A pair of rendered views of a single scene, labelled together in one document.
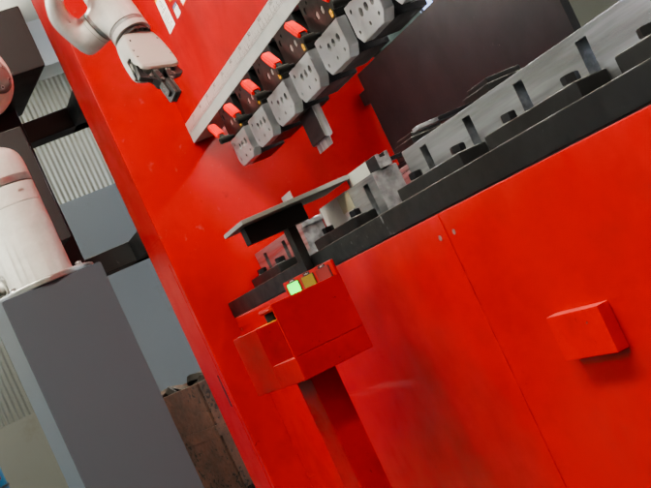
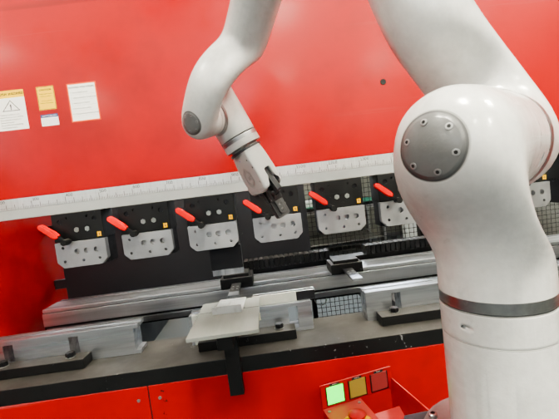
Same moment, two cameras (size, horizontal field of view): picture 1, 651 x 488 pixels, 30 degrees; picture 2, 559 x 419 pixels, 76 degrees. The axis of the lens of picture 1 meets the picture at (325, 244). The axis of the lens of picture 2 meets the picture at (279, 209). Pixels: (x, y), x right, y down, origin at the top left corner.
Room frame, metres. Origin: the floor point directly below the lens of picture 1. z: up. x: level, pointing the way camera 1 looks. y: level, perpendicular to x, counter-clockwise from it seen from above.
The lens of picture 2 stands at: (2.22, 0.94, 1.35)
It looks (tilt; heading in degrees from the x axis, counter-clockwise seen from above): 4 degrees down; 287
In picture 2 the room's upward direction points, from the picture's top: 7 degrees counter-clockwise
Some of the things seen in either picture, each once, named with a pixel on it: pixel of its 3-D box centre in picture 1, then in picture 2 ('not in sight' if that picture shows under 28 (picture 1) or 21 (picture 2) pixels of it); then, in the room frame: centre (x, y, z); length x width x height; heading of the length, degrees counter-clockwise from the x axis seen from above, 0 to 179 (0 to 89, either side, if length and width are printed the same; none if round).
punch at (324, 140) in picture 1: (318, 129); (226, 259); (2.73, -0.09, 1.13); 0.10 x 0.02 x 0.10; 19
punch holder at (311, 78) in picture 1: (314, 53); (275, 213); (2.57, -0.15, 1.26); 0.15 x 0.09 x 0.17; 19
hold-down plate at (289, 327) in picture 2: (345, 231); (248, 337); (2.68, -0.05, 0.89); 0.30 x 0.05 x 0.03; 19
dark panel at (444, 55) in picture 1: (464, 84); (187, 245); (3.12, -0.50, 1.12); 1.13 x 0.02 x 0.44; 19
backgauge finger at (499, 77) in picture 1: (468, 101); (348, 268); (2.39, -0.37, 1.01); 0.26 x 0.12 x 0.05; 109
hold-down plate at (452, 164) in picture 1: (441, 174); (425, 312); (2.14, -0.24, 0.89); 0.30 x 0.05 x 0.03; 19
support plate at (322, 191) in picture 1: (285, 207); (227, 317); (2.69, 0.05, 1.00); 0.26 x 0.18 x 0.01; 109
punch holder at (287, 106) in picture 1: (290, 81); (213, 221); (2.76, -0.08, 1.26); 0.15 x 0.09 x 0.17; 19
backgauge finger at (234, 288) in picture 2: (396, 152); (235, 283); (2.78, -0.24, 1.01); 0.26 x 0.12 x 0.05; 109
